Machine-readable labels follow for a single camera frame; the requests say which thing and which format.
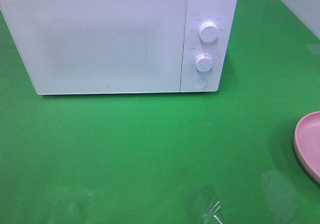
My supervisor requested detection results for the round door release button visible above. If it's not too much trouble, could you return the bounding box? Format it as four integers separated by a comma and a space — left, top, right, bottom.
192, 77, 208, 89

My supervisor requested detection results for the white microwave door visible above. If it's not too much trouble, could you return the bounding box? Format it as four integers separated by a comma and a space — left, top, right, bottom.
0, 0, 186, 95

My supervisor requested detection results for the pink round plate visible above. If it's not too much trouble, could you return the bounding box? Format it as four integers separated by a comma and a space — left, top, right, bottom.
293, 111, 320, 184

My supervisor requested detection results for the lower white microwave knob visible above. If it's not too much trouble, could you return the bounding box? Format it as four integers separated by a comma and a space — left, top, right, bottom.
195, 54, 213, 72

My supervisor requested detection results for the white microwave knob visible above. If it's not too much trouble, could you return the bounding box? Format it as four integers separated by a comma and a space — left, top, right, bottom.
195, 54, 213, 72
198, 21, 219, 43

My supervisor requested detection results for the upper white microwave knob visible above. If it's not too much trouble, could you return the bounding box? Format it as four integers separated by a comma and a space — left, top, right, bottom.
198, 21, 219, 43

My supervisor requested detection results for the white microwave oven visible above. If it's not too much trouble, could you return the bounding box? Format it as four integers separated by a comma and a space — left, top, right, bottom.
0, 0, 237, 93

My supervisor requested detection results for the clear tape piece left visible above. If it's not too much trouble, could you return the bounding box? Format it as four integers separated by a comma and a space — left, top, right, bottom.
183, 183, 225, 224

